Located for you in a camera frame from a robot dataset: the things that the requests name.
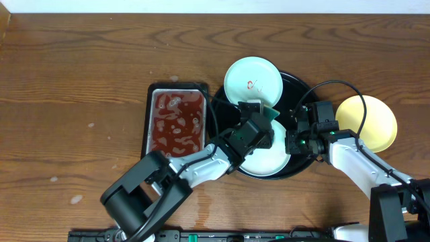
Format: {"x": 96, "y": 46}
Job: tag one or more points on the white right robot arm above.
{"x": 399, "y": 204}

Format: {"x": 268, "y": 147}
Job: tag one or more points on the green and yellow sponge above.
{"x": 270, "y": 113}

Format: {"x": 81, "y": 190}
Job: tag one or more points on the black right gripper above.
{"x": 291, "y": 146}

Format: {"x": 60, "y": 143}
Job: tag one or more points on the mint plate with zigzag stain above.
{"x": 266, "y": 162}

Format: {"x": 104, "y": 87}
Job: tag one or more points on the rectangular tray with red water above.
{"x": 175, "y": 119}

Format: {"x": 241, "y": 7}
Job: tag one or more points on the yellow plate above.
{"x": 380, "y": 128}

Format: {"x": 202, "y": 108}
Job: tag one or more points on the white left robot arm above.
{"x": 144, "y": 198}

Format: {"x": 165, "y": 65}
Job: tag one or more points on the mint plate with loop stain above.
{"x": 253, "y": 78}

